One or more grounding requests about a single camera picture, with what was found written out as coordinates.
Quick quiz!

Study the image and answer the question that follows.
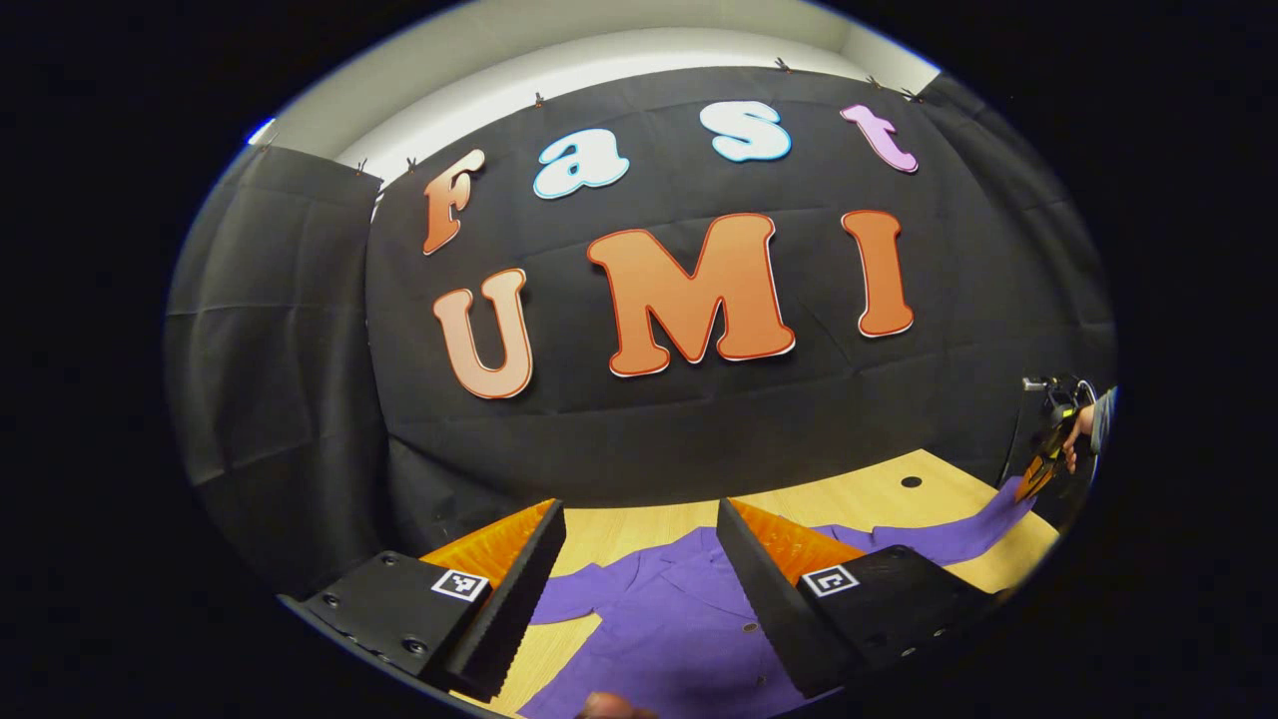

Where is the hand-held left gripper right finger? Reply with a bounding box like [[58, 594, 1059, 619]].
[[715, 497, 999, 700]]

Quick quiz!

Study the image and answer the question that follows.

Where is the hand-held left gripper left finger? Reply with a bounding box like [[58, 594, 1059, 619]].
[[285, 497, 567, 703]]

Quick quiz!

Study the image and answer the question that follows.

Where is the purple button shirt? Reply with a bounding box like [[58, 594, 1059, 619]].
[[517, 477, 1039, 719]]

